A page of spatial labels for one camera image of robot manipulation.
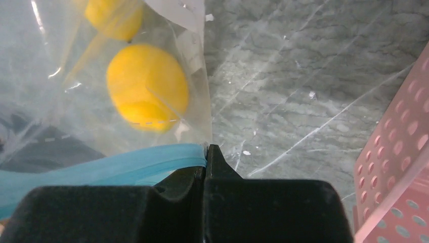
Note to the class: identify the yellow mango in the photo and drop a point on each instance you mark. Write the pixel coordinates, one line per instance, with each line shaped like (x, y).
(120, 20)

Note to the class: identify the clear zip top bag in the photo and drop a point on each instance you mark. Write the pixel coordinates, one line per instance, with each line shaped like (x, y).
(58, 123)

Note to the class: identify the pink plastic basket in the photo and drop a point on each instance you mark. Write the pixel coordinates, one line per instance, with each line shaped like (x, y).
(391, 173)

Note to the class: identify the yellow lemon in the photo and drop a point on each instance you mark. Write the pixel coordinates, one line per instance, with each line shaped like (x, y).
(148, 87)

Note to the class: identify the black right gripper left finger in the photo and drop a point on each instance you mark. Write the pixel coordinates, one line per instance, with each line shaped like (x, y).
(169, 211)

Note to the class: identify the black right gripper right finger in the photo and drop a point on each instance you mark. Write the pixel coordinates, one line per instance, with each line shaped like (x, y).
(269, 210)

